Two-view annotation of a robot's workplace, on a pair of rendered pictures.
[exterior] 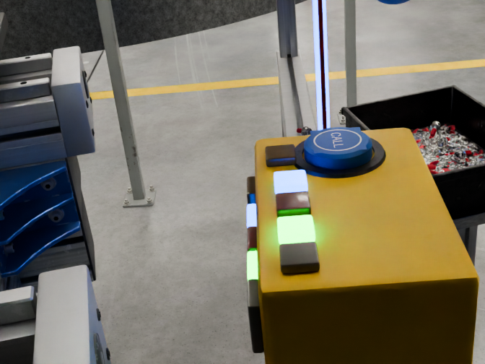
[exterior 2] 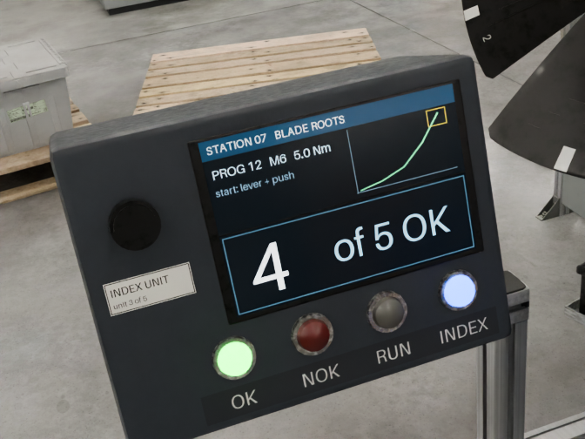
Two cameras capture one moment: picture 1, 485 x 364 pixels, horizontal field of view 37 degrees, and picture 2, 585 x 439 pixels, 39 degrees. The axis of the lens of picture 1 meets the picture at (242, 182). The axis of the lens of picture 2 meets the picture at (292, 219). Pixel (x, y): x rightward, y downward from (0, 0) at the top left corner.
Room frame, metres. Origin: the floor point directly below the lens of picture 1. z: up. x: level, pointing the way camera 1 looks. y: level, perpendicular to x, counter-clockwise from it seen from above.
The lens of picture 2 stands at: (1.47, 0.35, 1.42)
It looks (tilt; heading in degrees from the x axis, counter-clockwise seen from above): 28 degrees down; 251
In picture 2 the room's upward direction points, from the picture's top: 7 degrees counter-clockwise
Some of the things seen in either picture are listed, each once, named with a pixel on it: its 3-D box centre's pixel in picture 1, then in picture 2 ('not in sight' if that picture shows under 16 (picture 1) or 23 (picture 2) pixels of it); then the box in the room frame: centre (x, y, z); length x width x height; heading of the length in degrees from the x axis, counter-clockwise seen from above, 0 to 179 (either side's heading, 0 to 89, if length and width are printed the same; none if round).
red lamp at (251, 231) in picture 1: (254, 258); not in sight; (0.33, 0.00, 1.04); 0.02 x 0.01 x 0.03; 177
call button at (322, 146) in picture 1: (338, 150); not in sight; (0.38, -0.06, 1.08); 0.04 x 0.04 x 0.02
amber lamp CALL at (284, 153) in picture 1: (280, 155); not in sight; (0.38, -0.02, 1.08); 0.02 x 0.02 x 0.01; 87
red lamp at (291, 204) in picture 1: (292, 204); not in sight; (0.33, -0.03, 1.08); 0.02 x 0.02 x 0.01; 87
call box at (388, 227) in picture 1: (348, 269); not in sight; (0.34, -0.06, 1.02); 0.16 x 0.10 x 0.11; 177
